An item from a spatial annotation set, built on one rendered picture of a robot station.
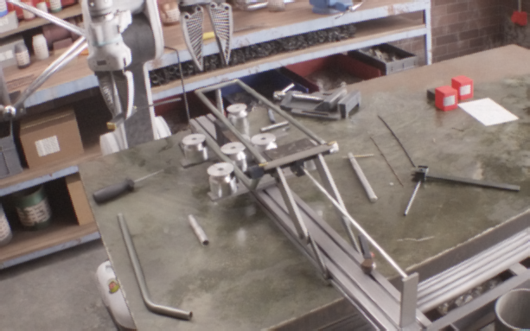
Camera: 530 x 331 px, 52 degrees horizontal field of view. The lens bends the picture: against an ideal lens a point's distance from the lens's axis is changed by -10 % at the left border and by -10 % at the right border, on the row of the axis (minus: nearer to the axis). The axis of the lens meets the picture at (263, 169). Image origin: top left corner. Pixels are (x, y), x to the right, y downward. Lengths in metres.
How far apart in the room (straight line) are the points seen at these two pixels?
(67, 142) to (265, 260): 1.68
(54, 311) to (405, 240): 1.75
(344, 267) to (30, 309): 1.83
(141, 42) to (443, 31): 2.93
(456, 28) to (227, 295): 3.61
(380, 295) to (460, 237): 0.23
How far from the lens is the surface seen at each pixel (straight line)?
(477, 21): 4.51
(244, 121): 1.50
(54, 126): 2.55
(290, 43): 2.70
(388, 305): 0.87
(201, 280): 1.00
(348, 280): 0.91
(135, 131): 1.87
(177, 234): 1.13
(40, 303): 2.58
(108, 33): 1.33
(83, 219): 2.76
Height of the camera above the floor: 1.49
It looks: 28 degrees down
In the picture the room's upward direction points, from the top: 8 degrees counter-clockwise
